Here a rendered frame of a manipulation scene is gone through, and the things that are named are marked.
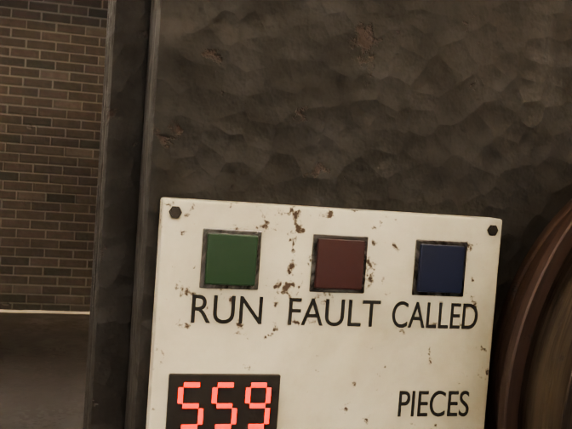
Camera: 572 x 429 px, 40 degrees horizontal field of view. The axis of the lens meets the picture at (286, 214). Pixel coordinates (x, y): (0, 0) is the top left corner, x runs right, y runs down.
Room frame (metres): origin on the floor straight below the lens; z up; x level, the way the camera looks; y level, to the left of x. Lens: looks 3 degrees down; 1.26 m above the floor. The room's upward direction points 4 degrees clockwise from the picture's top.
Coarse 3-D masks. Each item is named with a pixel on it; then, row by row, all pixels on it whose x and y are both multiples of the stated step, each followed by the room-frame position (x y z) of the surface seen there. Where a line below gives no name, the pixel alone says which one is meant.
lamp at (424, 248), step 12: (420, 252) 0.58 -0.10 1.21; (432, 252) 0.58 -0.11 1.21; (444, 252) 0.58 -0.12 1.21; (456, 252) 0.58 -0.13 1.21; (420, 264) 0.58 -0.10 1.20; (432, 264) 0.58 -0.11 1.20; (444, 264) 0.58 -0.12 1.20; (456, 264) 0.58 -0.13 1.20; (420, 276) 0.57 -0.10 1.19; (432, 276) 0.58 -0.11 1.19; (444, 276) 0.58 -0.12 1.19; (456, 276) 0.58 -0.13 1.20; (420, 288) 0.58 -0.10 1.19; (432, 288) 0.58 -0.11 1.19; (444, 288) 0.58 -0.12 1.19; (456, 288) 0.58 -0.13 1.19
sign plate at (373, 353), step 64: (192, 256) 0.54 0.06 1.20; (384, 256) 0.57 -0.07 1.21; (192, 320) 0.54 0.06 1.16; (256, 320) 0.55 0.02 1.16; (320, 320) 0.56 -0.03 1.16; (384, 320) 0.57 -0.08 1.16; (448, 320) 0.59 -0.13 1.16; (320, 384) 0.56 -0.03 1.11; (384, 384) 0.57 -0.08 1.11; (448, 384) 0.59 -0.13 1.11
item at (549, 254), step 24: (552, 240) 0.54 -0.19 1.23; (528, 264) 0.62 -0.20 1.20; (552, 264) 0.53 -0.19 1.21; (528, 288) 0.54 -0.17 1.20; (504, 312) 0.61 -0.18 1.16; (528, 312) 0.53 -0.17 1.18; (504, 336) 0.60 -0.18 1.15; (528, 336) 0.53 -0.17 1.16; (504, 360) 0.60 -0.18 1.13; (504, 384) 0.53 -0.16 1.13; (504, 408) 0.53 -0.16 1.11
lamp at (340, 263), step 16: (320, 240) 0.56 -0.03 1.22; (336, 240) 0.56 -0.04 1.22; (352, 240) 0.56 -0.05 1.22; (320, 256) 0.56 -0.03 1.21; (336, 256) 0.56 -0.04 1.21; (352, 256) 0.56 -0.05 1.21; (320, 272) 0.56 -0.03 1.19; (336, 272) 0.56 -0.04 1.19; (352, 272) 0.56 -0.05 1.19; (320, 288) 0.56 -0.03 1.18; (336, 288) 0.56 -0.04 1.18; (352, 288) 0.56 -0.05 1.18
